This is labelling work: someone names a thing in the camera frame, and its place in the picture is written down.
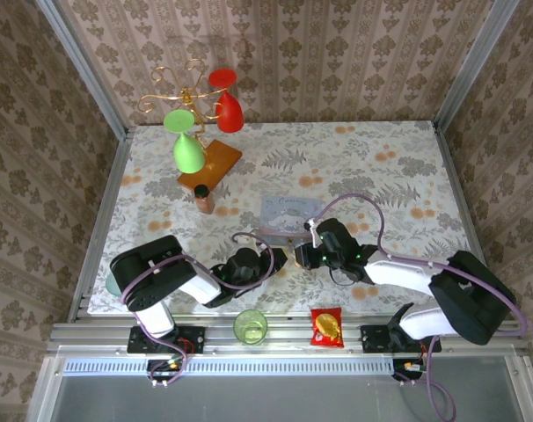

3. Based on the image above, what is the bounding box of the pale blue cartoon card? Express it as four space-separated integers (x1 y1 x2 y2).
253 195 326 247

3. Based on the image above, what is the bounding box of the green translucent cup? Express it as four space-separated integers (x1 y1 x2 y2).
233 309 268 346

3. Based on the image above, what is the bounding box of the brown spice bottle black cap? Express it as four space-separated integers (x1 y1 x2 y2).
193 184 215 215

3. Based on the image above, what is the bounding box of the red snack packet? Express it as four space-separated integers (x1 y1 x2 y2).
309 307 345 349

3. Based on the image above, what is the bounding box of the green plastic wine glass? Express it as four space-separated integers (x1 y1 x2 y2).
163 109 206 174

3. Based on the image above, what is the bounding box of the black connector box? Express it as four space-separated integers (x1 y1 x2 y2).
391 358 427 382
146 358 183 382

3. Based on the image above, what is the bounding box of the teal round object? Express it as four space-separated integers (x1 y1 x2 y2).
104 272 123 298

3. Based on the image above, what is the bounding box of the red plastic wine glass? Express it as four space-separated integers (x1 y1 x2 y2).
208 69 245 134

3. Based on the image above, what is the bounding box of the aluminium front rail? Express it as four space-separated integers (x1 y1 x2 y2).
46 312 529 354

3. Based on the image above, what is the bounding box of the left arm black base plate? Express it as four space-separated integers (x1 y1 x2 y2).
128 325 206 355

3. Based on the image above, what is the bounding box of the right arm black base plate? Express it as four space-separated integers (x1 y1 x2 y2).
361 324 442 354

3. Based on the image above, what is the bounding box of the white slotted cable duct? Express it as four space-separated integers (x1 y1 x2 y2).
62 356 393 377

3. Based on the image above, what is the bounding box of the gold wire glass rack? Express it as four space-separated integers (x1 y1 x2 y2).
137 58 244 193

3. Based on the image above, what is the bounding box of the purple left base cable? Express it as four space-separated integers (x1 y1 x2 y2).
148 340 188 389

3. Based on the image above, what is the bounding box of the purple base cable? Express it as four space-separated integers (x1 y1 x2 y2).
148 340 188 389
418 336 457 422

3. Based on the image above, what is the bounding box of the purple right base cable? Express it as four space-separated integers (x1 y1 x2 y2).
418 336 457 422

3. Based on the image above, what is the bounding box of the aluminium frame post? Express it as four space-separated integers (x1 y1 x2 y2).
434 0 522 129
34 0 131 140

